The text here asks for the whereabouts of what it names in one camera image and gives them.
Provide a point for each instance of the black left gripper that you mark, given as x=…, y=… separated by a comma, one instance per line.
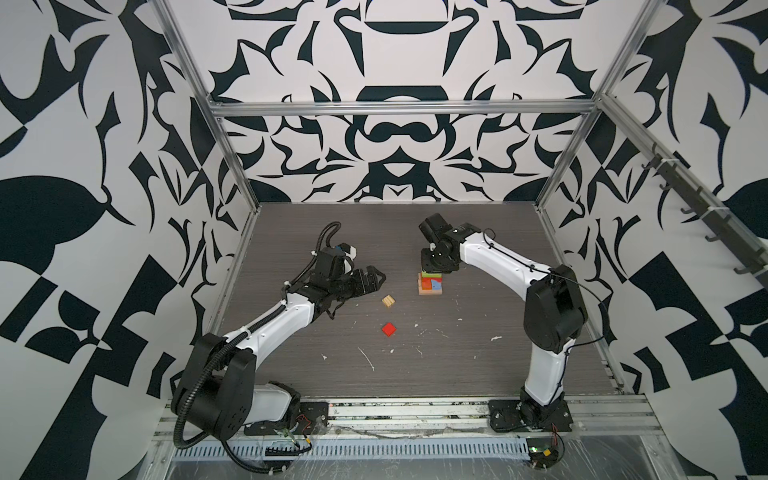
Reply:
x=362, y=287

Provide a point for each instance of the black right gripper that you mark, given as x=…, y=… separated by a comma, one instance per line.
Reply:
x=425, y=265

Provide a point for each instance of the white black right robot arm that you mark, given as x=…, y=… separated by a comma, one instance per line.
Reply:
x=554, y=308

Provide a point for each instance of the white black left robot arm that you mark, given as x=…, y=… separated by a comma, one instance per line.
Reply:
x=216, y=391

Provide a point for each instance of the small red cube block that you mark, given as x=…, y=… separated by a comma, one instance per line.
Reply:
x=389, y=329

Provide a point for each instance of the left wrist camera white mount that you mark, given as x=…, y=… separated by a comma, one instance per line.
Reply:
x=349, y=255

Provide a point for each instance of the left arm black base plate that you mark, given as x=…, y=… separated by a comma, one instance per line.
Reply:
x=288, y=418

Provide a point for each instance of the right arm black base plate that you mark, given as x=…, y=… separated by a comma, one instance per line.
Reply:
x=526, y=415

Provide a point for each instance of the white slotted cable duct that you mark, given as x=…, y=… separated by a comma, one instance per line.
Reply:
x=388, y=449

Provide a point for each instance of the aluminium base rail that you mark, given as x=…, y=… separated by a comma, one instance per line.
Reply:
x=414, y=416

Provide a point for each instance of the aluminium horizontal frame bar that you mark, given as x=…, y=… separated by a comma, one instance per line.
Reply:
x=414, y=107

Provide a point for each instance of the aluminium corner frame post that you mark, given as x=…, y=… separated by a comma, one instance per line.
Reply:
x=174, y=37

